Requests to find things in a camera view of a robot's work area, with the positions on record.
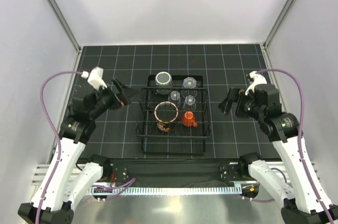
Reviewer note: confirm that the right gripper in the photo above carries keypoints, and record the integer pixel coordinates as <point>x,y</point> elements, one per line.
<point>236,95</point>

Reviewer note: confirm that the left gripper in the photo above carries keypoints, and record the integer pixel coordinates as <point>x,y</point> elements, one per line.
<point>125,95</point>

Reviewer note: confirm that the small clear plastic cup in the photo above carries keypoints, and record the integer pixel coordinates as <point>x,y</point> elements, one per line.
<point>189,103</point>

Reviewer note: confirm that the small orange cup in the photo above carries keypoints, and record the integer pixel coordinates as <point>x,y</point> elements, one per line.
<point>188,119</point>

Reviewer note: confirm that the grey green mug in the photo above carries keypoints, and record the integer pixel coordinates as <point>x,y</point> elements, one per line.
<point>163,82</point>

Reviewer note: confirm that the large clear plastic cup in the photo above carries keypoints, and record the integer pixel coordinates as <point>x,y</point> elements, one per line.
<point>189,87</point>

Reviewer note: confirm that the black red skull mug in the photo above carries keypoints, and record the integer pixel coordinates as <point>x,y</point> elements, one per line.
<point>166,114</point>

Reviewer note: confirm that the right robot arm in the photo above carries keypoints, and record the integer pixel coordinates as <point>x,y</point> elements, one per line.
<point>303,199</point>

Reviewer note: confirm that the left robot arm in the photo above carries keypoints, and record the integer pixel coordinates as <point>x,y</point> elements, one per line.
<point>57,198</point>

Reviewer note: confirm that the black grid mat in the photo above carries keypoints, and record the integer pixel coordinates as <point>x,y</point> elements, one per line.
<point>221,66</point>

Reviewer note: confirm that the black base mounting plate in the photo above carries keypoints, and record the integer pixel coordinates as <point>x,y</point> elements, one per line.
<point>179,173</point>

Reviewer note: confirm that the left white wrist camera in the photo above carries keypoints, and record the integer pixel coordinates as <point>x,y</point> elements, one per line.
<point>94,78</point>

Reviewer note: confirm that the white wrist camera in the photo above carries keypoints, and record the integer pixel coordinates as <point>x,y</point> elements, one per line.
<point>255,79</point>
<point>94,78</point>

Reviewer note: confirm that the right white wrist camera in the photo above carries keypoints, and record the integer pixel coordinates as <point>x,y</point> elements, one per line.
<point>255,79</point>

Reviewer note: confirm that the black wire dish rack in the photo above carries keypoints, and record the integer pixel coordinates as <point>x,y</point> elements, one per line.
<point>186,141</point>

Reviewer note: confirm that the white slotted cable duct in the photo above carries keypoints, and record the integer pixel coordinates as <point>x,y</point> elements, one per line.
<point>134,191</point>

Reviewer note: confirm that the left aluminium frame post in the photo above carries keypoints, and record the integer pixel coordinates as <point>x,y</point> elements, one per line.
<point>64,24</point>

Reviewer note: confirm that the aluminium frame post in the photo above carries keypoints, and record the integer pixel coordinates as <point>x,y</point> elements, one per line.
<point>287,6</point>
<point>64,24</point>

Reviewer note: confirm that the right aluminium frame post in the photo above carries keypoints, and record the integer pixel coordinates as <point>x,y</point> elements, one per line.
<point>287,6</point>

